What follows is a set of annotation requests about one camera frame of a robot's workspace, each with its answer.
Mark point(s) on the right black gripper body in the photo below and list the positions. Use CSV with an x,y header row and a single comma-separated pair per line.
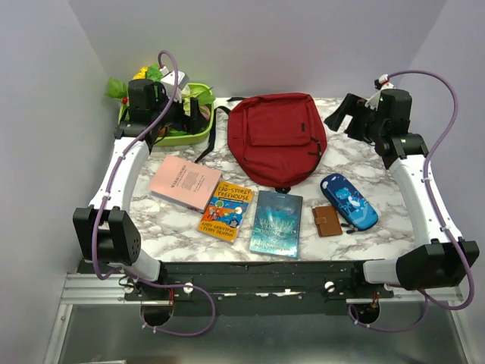
x,y
364,125

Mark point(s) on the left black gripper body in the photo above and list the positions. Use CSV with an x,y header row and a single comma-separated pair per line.
x,y
175,117

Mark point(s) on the red backpack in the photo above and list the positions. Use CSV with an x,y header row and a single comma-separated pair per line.
x,y
277,139

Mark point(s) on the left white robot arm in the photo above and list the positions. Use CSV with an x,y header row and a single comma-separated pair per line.
x,y
104,229

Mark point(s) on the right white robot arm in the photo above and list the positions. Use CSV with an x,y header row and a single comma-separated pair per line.
x,y
441,253

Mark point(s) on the green plastic tray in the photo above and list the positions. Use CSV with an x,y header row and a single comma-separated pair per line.
x,y
182,136

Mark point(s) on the green lettuce toy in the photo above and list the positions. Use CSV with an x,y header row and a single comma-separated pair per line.
x,y
201,93

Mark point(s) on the yellow flower toy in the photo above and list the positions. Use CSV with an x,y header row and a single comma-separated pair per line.
x,y
141,73

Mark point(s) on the pink book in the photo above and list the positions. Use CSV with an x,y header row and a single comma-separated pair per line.
x,y
185,183

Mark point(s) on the green leafy sprig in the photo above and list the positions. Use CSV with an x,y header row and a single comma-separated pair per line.
x,y
116,89

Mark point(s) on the blue dinosaur pencil case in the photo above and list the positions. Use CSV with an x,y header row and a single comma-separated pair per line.
x,y
358,213

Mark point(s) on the orange treehouse book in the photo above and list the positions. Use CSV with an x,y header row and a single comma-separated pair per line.
x,y
225,212

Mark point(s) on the brown leather wallet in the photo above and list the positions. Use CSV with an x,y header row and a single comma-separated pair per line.
x,y
326,221

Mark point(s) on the teal blue book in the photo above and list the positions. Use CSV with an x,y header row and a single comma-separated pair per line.
x,y
276,224

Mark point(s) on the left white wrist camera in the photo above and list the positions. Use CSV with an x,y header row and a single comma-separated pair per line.
x,y
169,80

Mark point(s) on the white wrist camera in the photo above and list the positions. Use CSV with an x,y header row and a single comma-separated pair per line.
x,y
382,83
169,80

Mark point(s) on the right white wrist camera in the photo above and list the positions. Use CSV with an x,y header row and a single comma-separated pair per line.
x,y
382,83

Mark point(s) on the black mounting base plate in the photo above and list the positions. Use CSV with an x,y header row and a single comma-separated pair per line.
x,y
258,288

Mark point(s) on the aluminium rail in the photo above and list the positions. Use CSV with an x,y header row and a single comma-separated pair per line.
x,y
87,289

